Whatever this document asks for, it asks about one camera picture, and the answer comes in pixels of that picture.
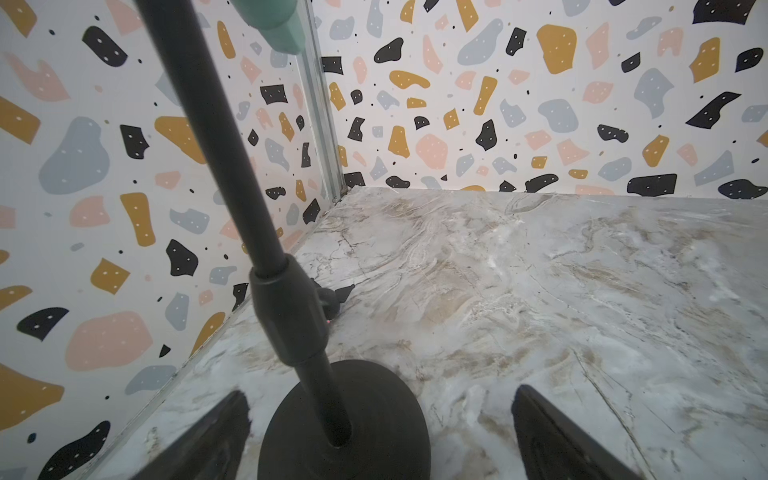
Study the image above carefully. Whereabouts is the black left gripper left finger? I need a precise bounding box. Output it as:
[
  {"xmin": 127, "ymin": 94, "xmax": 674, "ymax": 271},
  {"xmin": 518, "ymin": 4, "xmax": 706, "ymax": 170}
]
[{"xmin": 133, "ymin": 390, "xmax": 251, "ymax": 480}]

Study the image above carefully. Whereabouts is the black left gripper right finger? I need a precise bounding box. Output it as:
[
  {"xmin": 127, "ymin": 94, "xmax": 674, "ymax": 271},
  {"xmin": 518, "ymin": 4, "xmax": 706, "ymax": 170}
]
[{"xmin": 511, "ymin": 384, "xmax": 640, "ymax": 480}]

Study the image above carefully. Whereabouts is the black microphone stand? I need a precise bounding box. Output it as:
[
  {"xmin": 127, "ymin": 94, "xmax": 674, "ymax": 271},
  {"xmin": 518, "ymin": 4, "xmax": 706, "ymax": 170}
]
[{"xmin": 138, "ymin": 1, "xmax": 431, "ymax": 479}]

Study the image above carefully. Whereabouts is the mint green microphone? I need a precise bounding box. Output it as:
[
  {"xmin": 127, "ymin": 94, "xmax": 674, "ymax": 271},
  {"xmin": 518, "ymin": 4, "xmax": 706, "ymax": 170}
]
[{"xmin": 231, "ymin": 0, "xmax": 306, "ymax": 55}]

